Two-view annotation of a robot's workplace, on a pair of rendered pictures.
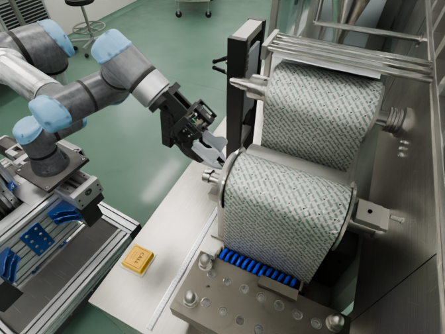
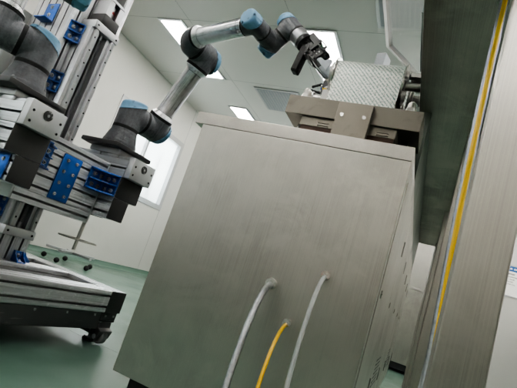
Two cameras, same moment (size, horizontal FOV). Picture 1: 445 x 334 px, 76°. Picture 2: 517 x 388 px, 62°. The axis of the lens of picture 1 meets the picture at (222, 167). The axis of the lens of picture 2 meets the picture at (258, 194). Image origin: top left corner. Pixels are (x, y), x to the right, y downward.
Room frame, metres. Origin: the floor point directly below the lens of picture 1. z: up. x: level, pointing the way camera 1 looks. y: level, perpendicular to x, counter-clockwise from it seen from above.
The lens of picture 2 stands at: (-1.04, 0.17, 0.45)
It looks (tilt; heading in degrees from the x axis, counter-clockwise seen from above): 11 degrees up; 358
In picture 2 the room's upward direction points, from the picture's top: 18 degrees clockwise
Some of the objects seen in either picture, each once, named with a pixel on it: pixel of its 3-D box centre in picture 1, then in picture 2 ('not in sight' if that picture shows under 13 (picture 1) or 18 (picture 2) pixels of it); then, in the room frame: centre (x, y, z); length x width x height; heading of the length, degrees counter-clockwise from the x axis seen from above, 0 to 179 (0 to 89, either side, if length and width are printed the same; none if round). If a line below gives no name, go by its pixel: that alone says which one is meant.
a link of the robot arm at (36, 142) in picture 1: (35, 135); (132, 115); (0.87, 0.76, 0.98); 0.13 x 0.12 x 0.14; 139
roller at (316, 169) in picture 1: (291, 179); not in sight; (0.48, -0.18, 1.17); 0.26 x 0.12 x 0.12; 65
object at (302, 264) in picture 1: (267, 254); (355, 115); (0.32, -0.11, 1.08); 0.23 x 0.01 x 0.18; 65
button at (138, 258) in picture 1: (138, 258); not in sight; (0.38, 0.26, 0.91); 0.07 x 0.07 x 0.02; 65
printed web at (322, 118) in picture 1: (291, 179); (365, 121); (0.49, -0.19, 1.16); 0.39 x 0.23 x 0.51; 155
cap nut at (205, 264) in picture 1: (204, 260); not in sight; (0.31, 0.04, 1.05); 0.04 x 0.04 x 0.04
